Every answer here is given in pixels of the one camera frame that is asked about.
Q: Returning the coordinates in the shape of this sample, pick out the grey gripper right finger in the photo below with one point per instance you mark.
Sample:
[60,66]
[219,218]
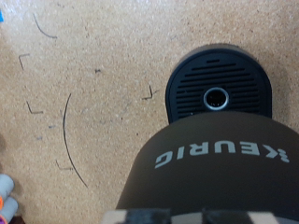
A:
[236,217]

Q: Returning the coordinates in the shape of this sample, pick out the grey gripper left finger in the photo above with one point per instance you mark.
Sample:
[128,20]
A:
[137,217]

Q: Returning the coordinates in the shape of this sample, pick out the black Keurig coffee machine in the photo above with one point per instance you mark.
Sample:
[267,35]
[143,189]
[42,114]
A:
[218,174]

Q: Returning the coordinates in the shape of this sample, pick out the grey cylinder with orange end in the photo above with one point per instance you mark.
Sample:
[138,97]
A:
[7,210]
[5,186]

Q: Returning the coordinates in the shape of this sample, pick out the blue tape piece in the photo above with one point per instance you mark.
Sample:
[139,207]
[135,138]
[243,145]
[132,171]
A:
[1,15]

